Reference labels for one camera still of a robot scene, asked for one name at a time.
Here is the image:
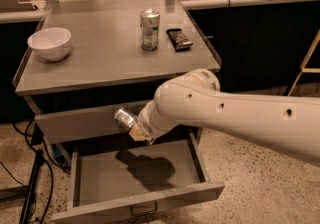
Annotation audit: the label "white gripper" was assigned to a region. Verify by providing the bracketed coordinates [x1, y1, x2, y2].
[129, 101, 177, 145]

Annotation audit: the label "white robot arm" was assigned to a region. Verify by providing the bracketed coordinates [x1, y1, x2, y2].
[129, 69, 320, 166]

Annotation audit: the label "grey top drawer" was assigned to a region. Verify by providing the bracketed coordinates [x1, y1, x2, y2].
[35, 100, 148, 144]

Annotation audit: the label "open grey middle drawer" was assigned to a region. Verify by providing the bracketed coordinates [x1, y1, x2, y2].
[52, 126, 224, 224]

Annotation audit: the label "grey metal drawer cabinet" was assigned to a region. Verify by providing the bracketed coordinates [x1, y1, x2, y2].
[13, 0, 226, 224]

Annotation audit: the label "upright silver drink can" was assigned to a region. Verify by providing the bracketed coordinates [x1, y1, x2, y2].
[140, 9, 160, 51]

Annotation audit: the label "black stand leg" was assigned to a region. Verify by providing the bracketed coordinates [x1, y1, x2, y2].
[19, 149, 44, 224]

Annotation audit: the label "dark chocolate bar wrapper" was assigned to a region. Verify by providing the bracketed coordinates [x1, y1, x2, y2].
[166, 28, 193, 51]

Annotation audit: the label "white ceramic bowl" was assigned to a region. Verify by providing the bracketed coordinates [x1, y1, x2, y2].
[27, 27, 72, 61]

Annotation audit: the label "black floor cables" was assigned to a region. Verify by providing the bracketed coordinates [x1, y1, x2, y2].
[0, 119, 72, 224]

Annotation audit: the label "yellow ladder frame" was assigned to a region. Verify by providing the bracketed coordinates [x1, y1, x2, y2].
[285, 29, 320, 96]

